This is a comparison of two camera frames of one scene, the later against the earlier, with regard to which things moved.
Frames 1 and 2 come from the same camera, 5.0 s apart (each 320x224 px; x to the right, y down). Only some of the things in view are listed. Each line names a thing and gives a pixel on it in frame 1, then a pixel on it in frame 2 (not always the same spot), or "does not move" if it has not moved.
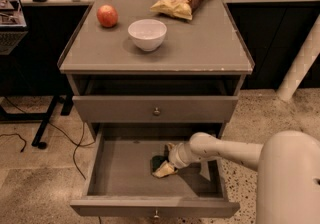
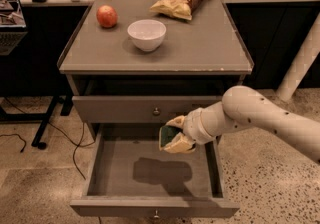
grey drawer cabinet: (193, 79) does not move
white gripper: (175, 157) -> (194, 125)
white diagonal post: (301, 64) does not move
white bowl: (147, 34) does not move
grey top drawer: (155, 109) does not move
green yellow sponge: (156, 162) -> (167, 134)
